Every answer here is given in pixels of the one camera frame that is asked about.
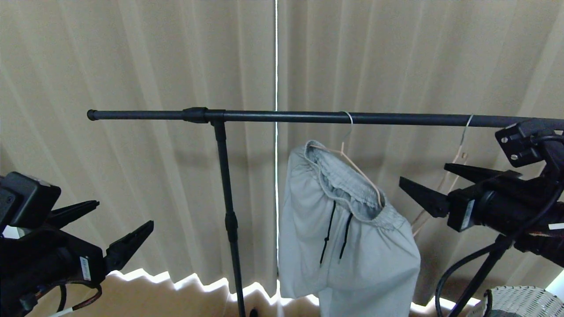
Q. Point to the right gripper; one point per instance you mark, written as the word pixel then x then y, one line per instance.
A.
pixel 506 204

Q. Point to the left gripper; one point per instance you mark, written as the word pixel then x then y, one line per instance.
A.
pixel 53 259

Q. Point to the pink clothes hanger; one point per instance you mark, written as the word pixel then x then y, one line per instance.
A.
pixel 357 169
pixel 465 132

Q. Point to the pale grey shorts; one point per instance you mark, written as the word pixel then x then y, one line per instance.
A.
pixel 352 264

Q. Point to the white laundry basket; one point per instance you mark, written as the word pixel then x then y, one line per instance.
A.
pixel 524 301

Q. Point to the black clothes rack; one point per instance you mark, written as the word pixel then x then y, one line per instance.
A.
pixel 286 116

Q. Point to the beige curtain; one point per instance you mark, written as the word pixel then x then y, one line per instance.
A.
pixel 132 53

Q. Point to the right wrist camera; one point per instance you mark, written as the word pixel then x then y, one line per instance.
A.
pixel 520 141

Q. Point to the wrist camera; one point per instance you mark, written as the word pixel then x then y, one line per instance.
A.
pixel 26 198
pixel 520 141

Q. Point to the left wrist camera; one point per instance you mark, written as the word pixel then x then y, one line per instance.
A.
pixel 26 198

